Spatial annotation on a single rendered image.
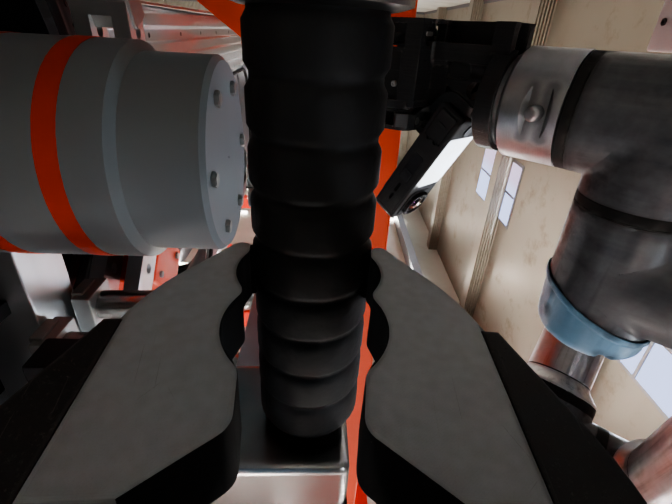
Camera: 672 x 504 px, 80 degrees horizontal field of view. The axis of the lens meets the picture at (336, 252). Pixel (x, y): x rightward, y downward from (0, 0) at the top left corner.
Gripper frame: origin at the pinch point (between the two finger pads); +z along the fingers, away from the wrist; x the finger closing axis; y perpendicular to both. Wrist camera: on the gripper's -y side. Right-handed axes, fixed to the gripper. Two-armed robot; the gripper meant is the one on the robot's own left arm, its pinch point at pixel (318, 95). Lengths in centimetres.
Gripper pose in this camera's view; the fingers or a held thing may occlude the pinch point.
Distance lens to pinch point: 45.3
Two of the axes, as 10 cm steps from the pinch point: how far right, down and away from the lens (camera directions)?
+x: -6.8, 3.2, -6.6
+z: -7.3, -3.6, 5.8
